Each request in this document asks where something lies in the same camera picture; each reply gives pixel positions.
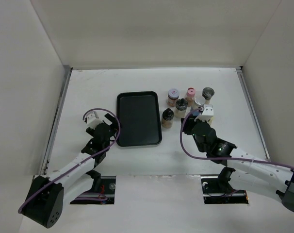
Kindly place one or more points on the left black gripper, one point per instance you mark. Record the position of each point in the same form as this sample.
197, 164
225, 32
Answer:
113, 130

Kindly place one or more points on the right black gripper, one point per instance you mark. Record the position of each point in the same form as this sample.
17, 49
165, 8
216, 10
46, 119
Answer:
188, 123

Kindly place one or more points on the black-cap pale spice bottle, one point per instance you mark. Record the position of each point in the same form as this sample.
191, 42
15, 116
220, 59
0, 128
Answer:
180, 108

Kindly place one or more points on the black-cap brown spice bottle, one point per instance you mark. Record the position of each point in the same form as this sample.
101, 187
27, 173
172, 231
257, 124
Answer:
167, 118

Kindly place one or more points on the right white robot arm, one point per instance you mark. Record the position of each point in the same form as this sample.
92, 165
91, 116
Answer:
241, 169

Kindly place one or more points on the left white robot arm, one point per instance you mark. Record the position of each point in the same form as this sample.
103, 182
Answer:
77, 181

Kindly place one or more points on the clear-lid blue-label bottle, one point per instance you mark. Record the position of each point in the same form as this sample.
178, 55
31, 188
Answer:
199, 101

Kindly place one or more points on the black rectangular plastic tray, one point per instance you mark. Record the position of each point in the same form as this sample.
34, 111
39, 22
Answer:
139, 117

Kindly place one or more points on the pink-cap pepper shaker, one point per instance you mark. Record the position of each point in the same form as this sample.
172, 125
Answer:
190, 96

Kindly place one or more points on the dark-cap beige spice bottle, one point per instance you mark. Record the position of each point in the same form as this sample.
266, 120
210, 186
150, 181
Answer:
208, 93

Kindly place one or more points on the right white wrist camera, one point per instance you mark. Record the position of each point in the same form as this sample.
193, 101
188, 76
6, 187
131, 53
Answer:
205, 113

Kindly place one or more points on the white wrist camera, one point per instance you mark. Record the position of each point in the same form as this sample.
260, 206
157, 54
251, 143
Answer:
205, 113
92, 120

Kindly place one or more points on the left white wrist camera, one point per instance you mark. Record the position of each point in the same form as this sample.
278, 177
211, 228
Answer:
92, 120

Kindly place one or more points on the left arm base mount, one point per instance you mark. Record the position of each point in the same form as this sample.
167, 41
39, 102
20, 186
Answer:
101, 193

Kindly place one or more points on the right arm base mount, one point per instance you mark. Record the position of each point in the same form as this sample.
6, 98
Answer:
214, 193

